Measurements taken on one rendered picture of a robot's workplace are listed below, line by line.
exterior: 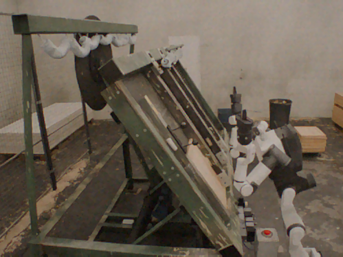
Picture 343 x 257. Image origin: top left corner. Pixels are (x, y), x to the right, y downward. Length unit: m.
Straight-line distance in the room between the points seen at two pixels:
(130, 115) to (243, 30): 5.90
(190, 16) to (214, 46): 0.92
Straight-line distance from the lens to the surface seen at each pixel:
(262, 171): 1.82
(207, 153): 2.20
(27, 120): 1.76
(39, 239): 2.20
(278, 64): 7.35
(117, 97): 1.47
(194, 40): 5.73
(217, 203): 1.90
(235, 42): 7.15
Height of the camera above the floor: 2.03
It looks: 18 degrees down
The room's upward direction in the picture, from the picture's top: 3 degrees counter-clockwise
